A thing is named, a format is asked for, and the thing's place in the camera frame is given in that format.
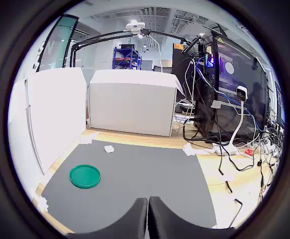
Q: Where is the round green lid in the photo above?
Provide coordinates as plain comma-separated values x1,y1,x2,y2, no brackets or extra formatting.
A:
69,164,102,190

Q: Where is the dark grey mat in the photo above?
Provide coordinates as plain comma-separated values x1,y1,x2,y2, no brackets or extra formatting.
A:
41,139,217,236

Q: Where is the white tape piece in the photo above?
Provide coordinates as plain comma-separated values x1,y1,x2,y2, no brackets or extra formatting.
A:
79,131,100,145
222,173,236,183
32,194,49,212
182,143,198,157

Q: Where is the white power strip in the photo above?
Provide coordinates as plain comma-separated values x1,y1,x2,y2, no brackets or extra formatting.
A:
213,144,242,156

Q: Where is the black glass computer tower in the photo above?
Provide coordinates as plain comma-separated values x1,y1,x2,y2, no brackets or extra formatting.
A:
194,31,272,142

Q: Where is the blue shelf rack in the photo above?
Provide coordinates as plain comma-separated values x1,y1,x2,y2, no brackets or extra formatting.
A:
112,44,143,70

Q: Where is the teal glass banner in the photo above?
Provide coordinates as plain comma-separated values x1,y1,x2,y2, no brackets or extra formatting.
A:
32,14,78,73

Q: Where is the black camera cable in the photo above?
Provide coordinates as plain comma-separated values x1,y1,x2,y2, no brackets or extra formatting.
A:
218,166,243,229

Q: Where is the black power cable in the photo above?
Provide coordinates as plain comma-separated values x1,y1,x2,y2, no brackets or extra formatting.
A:
183,117,255,172

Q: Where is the blue cable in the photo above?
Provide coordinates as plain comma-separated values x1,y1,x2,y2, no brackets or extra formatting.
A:
196,62,264,132

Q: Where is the white camera on stand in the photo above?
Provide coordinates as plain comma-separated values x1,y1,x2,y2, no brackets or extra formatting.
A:
228,84,248,150

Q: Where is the white overhead camera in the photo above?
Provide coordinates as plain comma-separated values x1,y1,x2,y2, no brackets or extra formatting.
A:
125,21,145,34

